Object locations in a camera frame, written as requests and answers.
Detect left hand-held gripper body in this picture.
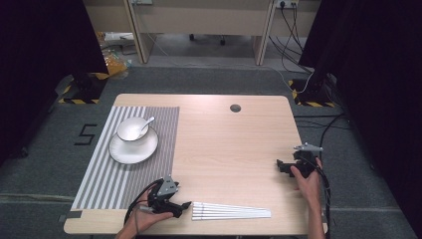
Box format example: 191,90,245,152
147,176,183,217

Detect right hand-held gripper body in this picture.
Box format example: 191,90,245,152
291,141,324,179

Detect row of white chopsticks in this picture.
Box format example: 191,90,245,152
191,201,273,222

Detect white round plate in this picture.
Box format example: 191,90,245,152
108,126,159,165

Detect person's right hand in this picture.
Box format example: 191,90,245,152
290,156,323,209

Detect person's left hand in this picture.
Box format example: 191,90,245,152
128,195,174,235

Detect grey white striped placemat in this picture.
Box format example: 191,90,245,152
70,106,181,211

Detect white bowl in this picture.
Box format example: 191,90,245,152
115,117,150,142

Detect white ceramic spoon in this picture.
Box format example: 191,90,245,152
136,116,156,137

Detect black stand base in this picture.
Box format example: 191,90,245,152
288,77,336,109
58,72,109,106

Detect black curtain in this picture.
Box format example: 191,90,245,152
0,0,109,163
298,0,422,239

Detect yellow plastic bag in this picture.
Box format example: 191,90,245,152
103,49,129,80

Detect white power strip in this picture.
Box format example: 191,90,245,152
275,0,300,10

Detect white papers on floor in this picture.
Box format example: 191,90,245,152
104,31,135,43

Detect beige office desk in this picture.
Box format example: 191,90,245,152
82,0,322,67

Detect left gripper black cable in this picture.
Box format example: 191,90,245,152
123,178,164,227

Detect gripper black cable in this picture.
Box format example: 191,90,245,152
308,155,332,239
123,178,164,227

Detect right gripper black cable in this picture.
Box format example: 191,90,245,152
308,155,332,239

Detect bundle of black floor cables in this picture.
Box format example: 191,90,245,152
268,2,316,75

